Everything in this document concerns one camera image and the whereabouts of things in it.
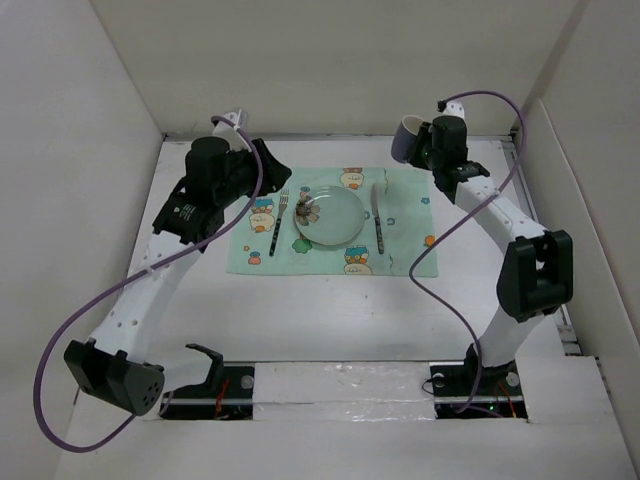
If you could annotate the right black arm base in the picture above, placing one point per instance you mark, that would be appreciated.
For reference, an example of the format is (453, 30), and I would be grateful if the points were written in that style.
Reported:
(458, 393)

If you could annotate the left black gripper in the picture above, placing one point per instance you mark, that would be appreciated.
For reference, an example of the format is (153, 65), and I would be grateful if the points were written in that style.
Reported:
(273, 173)

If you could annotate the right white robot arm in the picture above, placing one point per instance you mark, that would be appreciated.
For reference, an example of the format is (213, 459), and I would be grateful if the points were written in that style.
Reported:
(536, 276)

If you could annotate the purple ceramic mug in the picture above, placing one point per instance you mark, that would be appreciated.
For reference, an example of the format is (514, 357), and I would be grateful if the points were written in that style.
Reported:
(405, 136)

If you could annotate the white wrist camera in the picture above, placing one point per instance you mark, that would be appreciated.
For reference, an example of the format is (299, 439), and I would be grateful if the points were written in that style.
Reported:
(226, 124)
(453, 108)

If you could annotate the steel table knife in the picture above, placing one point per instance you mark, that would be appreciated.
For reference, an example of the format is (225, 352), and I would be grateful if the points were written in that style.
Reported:
(376, 218)

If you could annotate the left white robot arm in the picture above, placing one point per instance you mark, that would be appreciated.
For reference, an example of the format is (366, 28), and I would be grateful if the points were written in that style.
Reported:
(113, 364)

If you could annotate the green cartoon print cloth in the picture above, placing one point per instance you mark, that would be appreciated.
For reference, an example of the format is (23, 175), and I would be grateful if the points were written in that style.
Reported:
(406, 220)

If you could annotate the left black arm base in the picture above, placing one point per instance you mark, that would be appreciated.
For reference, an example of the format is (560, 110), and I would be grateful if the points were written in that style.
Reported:
(201, 385)

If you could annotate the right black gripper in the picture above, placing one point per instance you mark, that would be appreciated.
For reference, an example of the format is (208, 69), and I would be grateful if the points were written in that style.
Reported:
(423, 134)

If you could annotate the green floral plate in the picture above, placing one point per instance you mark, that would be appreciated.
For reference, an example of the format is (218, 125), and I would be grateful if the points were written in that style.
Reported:
(329, 215)

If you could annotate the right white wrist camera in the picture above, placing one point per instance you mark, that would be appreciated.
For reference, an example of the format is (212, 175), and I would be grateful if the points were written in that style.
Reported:
(453, 108)

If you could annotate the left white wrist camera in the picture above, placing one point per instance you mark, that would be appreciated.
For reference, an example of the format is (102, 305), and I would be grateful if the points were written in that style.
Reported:
(226, 124)

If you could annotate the steel table fork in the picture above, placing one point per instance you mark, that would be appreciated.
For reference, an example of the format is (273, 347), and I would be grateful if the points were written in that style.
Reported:
(282, 206)

